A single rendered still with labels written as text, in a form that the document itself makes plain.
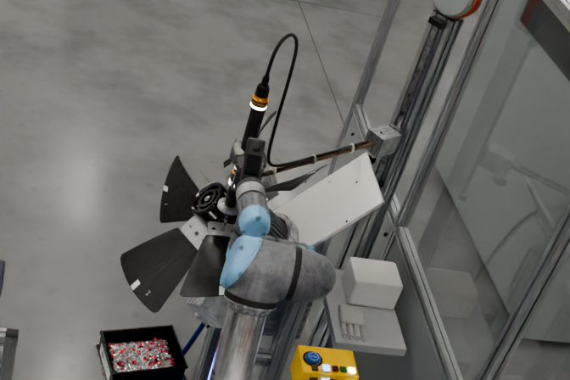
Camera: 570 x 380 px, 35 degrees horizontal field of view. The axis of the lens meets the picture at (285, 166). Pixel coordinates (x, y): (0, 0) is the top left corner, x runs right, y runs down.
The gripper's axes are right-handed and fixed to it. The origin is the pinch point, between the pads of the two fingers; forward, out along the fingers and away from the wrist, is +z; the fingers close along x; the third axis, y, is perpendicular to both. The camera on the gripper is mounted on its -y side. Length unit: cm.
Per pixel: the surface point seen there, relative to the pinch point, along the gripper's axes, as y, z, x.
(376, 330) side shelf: 62, -3, 58
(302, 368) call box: 40, -43, 21
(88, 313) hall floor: 149, 80, -27
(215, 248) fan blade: 28.9, -11.7, -2.8
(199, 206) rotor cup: 27.5, 4.5, -7.1
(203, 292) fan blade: 31.9, -27.0, -6.4
